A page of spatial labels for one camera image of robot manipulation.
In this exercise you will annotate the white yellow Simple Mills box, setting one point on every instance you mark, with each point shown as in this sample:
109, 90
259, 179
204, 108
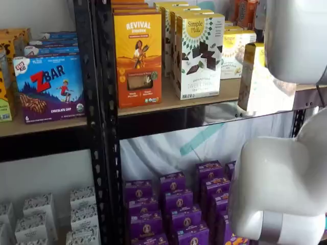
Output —
245, 76
233, 28
232, 58

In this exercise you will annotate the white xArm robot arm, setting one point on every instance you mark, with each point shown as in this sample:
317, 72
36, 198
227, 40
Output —
281, 166

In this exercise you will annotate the tan wooden shelf board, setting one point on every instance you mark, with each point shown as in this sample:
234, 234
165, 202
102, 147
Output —
51, 127
166, 99

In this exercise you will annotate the white Sweet Thins box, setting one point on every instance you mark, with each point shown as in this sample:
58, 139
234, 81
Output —
178, 7
168, 3
199, 76
194, 11

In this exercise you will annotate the purple Annie's mac cheese box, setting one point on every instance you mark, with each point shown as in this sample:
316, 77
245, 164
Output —
143, 209
173, 185
192, 237
217, 189
237, 241
230, 169
186, 219
146, 225
218, 204
139, 191
178, 201
224, 227
210, 173
149, 240

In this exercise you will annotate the orange Revival cracker box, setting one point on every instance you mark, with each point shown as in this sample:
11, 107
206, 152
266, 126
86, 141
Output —
132, 10
130, 5
138, 63

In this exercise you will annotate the white patterned small box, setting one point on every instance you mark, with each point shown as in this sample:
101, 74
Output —
38, 205
84, 217
83, 237
32, 228
83, 197
30, 243

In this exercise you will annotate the blue purple Zbar box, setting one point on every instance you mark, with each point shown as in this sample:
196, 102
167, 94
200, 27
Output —
51, 50
61, 35
51, 89
56, 42

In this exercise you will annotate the orange patterned box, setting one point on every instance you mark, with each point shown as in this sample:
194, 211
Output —
254, 6
242, 12

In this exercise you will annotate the yellow green snack box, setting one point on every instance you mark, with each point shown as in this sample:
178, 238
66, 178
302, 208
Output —
5, 102

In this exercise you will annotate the orange chocolate chip cookie box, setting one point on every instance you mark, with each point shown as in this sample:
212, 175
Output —
12, 35

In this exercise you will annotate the white backdrop sheet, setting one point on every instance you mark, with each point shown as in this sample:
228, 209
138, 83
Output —
158, 153

